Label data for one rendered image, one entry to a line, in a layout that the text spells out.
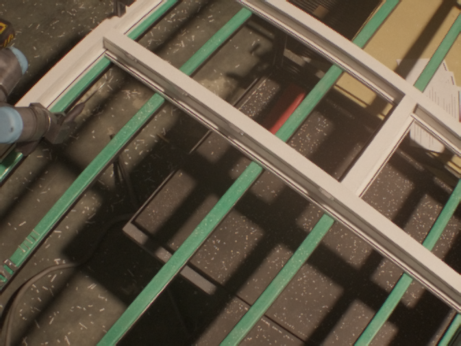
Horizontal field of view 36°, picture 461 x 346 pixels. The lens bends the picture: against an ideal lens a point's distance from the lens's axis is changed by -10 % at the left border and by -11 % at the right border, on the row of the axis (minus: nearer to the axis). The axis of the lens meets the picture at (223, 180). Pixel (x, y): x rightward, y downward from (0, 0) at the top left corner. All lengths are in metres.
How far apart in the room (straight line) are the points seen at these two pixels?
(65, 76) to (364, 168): 0.88
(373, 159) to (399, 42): 0.75
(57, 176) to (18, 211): 0.23
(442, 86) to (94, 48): 1.21
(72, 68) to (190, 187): 0.53
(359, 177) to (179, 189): 0.60
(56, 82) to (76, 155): 0.96
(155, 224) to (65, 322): 0.72
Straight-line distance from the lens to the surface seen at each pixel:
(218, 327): 2.18
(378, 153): 2.06
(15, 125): 1.78
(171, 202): 2.31
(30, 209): 3.01
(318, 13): 3.09
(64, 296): 2.86
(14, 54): 1.92
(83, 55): 2.19
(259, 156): 2.06
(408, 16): 2.79
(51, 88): 2.15
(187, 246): 1.96
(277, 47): 2.56
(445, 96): 2.61
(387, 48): 2.65
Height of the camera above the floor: 2.69
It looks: 64 degrees down
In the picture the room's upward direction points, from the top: 6 degrees clockwise
